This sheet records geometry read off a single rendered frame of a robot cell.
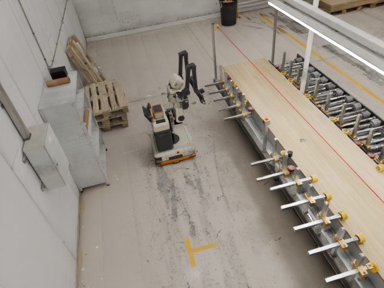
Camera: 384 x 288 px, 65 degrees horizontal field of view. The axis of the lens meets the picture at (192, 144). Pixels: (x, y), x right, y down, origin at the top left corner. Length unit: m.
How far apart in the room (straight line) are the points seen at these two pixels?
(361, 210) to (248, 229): 1.42
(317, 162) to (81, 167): 3.17
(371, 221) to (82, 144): 3.51
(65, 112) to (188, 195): 2.01
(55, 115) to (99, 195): 1.43
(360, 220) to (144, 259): 2.44
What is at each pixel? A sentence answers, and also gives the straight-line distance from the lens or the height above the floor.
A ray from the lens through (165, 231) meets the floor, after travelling 4.20.
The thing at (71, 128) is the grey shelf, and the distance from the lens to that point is 4.27.
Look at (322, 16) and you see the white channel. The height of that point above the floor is 2.45.
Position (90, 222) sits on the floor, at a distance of 4.61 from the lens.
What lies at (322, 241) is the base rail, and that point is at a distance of 3.33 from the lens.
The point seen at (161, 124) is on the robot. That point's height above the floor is 0.81.
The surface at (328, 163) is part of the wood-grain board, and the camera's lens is 3.75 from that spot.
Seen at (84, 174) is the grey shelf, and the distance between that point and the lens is 4.78.
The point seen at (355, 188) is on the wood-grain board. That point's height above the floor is 0.90.
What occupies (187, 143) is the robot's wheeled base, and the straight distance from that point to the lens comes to 4.88.
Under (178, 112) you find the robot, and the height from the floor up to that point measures 0.85.
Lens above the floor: 3.45
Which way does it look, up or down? 41 degrees down
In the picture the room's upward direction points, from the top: 8 degrees counter-clockwise
